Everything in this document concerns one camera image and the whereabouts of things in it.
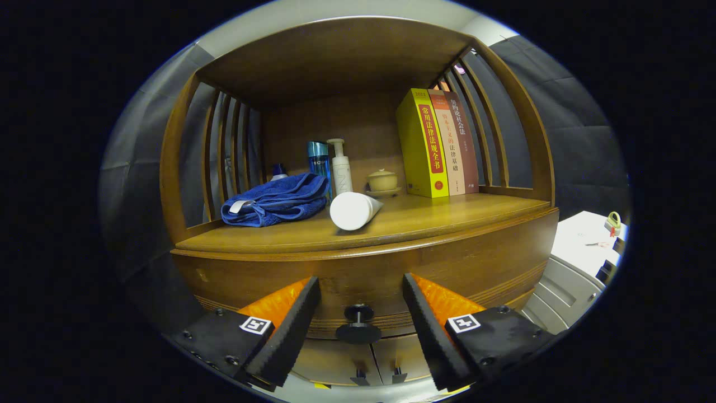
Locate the wooden cabinet door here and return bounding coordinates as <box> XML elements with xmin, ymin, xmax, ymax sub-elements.
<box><xmin>291</xmin><ymin>338</ymin><xmax>384</xmax><ymax>387</ymax></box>
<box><xmin>372</xmin><ymin>335</ymin><xmax>442</xmax><ymax>384</ymax></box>

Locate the beige lidded teacup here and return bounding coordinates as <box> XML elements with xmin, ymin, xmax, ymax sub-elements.
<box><xmin>365</xmin><ymin>168</ymin><xmax>402</xmax><ymax>198</ymax></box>

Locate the wooden countertop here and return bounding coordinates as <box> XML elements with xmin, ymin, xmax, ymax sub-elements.
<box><xmin>175</xmin><ymin>193</ymin><xmax>553</xmax><ymax>254</ymax></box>

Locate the white drawer unit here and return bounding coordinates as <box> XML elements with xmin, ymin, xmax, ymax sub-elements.
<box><xmin>520</xmin><ymin>210</ymin><xmax>630</xmax><ymax>335</ymax></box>

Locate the black drawer knob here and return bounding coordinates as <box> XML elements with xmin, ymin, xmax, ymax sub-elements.
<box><xmin>335</xmin><ymin>304</ymin><xmax>383</xmax><ymax>344</ymax></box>

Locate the wooden cabinet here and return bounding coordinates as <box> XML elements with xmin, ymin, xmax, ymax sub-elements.
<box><xmin>159</xmin><ymin>16</ymin><xmax>560</xmax><ymax>387</ymax></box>

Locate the blue folded towel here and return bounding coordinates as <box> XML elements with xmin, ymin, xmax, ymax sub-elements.
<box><xmin>220</xmin><ymin>172</ymin><xmax>331</xmax><ymax>228</ymax></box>

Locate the brown book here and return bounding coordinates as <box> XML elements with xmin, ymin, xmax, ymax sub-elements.
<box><xmin>444</xmin><ymin>90</ymin><xmax>480</xmax><ymax>195</ymax></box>

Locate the beige orange book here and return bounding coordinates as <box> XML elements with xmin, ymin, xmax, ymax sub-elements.
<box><xmin>428</xmin><ymin>89</ymin><xmax>467</xmax><ymax>196</ymax></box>

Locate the white green-capped cleanser tube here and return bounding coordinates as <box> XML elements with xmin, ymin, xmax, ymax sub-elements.
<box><xmin>329</xmin><ymin>191</ymin><xmax>384</xmax><ymax>232</ymax></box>

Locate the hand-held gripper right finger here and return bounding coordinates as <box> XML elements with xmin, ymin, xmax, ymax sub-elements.
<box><xmin>402</xmin><ymin>273</ymin><xmax>560</xmax><ymax>392</ymax></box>

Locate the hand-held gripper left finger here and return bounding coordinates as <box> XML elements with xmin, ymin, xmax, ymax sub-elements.
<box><xmin>171</xmin><ymin>275</ymin><xmax>322</xmax><ymax>392</ymax></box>

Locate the white pump bottle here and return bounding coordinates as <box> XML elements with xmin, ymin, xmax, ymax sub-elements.
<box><xmin>327</xmin><ymin>138</ymin><xmax>354</xmax><ymax>195</ymax></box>

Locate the teal blue bottle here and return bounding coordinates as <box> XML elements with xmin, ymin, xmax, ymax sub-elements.
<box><xmin>307</xmin><ymin>141</ymin><xmax>334</xmax><ymax>199</ymax></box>

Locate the thick yellow book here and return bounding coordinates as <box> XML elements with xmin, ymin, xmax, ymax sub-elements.
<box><xmin>395</xmin><ymin>88</ymin><xmax>450</xmax><ymax>199</ymax></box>

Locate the wooden drawer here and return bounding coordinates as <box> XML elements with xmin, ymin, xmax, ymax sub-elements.
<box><xmin>171</xmin><ymin>208</ymin><xmax>560</xmax><ymax>340</ymax></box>

